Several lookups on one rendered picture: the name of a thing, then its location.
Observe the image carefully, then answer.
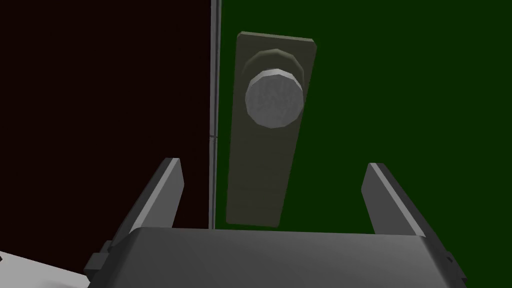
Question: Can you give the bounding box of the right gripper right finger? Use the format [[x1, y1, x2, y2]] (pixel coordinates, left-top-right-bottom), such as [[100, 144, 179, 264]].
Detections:
[[360, 162, 433, 238]]

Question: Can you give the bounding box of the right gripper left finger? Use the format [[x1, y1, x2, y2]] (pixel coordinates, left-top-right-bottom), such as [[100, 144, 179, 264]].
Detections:
[[108, 157, 185, 247]]

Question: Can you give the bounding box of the dark green door leaf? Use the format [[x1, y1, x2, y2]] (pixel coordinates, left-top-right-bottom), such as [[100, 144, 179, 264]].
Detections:
[[215, 0, 512, 288]]

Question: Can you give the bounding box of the grey round door knob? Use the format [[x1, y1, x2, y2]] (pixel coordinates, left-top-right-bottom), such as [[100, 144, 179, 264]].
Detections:
[[225, 31, 318, 229]]

